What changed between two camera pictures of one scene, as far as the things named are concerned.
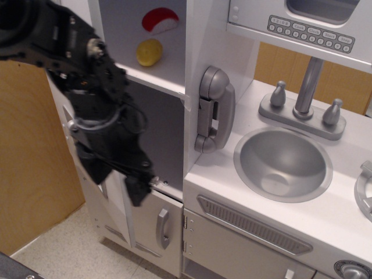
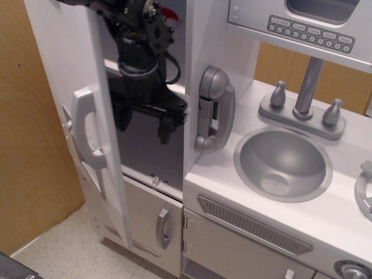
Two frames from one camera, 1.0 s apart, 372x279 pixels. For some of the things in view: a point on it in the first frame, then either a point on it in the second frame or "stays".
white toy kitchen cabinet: (258, 125) stays
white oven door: (206, 240) stays
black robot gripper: (111, 129) to (151, 92)
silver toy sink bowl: (283, 165) stays
